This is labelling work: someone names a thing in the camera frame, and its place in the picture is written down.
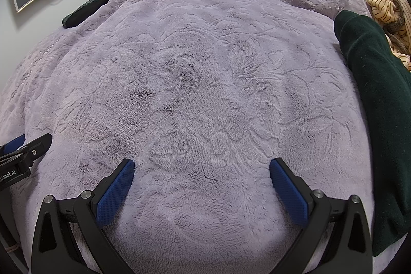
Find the black pillow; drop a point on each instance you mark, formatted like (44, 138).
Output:
(86, 9)

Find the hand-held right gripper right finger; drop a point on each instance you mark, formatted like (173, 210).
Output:
(289, 193)

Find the purple fleece blanket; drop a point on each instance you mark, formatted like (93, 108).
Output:
(192, 84)

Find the dark green sweater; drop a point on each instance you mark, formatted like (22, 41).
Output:
(379, 107)

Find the beige striped garment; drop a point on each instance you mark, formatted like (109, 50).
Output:
(390, 10)

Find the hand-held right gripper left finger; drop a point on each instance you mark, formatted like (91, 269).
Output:
(117, 193)

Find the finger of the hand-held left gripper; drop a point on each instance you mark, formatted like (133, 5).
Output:
(38, 145)
(12, 145)

